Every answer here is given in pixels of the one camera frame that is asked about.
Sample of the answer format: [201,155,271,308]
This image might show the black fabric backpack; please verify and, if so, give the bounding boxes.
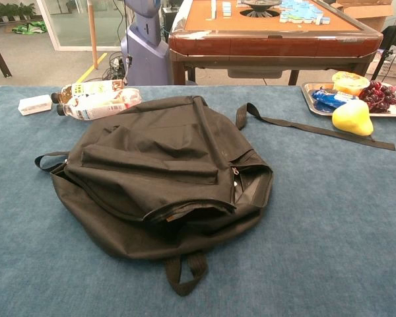
[34,94,396,297]

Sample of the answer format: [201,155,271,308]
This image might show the drink bottle red white label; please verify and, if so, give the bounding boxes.
[56,87,143,121]

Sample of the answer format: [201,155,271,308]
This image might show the metal tray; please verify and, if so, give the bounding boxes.
[301,81,396,118]

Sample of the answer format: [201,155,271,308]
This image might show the blue table cloth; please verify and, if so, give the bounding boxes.
[0,85,396,317]

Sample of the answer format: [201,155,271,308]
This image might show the brown mahjong table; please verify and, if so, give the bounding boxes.
[168,0,383,86]

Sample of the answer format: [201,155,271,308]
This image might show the tea bottle green label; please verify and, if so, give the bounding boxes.
[51,80,125,105]

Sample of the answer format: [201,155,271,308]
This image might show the blue biscuit packet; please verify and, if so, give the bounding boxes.
[311,87,354,110]

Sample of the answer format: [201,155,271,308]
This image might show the yellow pear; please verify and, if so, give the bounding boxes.
[331,99,374,137]

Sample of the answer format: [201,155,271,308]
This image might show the wooden pole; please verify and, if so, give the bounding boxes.
[86,0,99,69]

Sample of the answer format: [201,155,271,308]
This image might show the black mahjong dice dome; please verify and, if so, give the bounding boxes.
[242,0,281,17]

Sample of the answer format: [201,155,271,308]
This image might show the orange jelly cup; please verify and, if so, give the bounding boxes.
[331,71,370,97]

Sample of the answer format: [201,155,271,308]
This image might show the small white box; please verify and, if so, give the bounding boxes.
[18,94,53,116]

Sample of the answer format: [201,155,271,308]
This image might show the white framed glass partition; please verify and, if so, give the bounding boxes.
[36,0,126,52]

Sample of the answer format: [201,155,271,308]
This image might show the dark red grapes bunch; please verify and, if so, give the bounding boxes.
[358,80,396,112]

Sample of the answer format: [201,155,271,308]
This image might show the green cloth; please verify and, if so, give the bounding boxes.
[12,20,48,34]

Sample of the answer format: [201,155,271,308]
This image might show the cardboard box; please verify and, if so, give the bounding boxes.
[329,0,396,32]

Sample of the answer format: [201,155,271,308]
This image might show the green potted plants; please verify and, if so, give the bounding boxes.
[0,2,36,29]

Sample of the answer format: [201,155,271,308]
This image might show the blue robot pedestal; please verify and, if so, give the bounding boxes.
[120,0,173,86]

